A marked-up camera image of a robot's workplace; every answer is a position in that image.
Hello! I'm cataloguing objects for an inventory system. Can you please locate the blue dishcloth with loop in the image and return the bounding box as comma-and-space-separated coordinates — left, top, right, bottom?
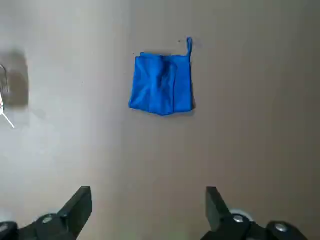
128, 36, 196, 117

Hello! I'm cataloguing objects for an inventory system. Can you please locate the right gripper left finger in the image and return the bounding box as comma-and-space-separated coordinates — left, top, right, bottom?
0, 185, 93, 240

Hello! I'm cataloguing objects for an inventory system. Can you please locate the sliced meat skewer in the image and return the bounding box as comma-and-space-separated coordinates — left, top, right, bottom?
0, 98, 15, 129

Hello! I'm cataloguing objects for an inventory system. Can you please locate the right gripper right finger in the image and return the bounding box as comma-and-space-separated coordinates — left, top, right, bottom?
199, 186, 309, 240

